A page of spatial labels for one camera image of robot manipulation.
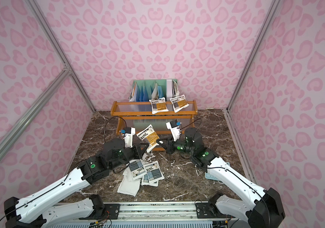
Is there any blue coffee bag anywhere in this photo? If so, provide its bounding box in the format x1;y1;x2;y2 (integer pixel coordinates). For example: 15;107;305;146
144;161;165;183
141;174;158;187
128;159;147;180

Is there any green file organizer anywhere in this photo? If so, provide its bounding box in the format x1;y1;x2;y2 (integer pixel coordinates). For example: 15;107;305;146
128;79;181;102

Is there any plain white bag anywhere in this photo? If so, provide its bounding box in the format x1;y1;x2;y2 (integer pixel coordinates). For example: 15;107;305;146
117;168;141;197

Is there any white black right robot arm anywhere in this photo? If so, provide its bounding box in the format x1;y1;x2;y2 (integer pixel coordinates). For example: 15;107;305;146
155;128;286;228

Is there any white binder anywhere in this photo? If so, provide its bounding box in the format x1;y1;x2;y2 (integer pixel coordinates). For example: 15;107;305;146
166;79;174;100

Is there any orange wooden three-tier shelf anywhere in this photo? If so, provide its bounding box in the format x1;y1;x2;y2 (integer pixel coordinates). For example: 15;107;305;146
104;100;197;158

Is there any light blue calculator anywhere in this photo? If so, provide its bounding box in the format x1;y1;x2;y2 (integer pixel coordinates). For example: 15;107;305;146
206;162;230;183

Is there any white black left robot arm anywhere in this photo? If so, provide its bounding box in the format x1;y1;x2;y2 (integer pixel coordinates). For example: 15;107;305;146
4;138;149;228

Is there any yellow coffee bag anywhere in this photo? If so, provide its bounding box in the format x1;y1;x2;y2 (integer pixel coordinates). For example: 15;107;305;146
149;97;169;115
137;124;160;153
170;95;189;113

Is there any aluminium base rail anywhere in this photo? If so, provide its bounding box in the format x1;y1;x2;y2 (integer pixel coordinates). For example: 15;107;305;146
54;200;237;228

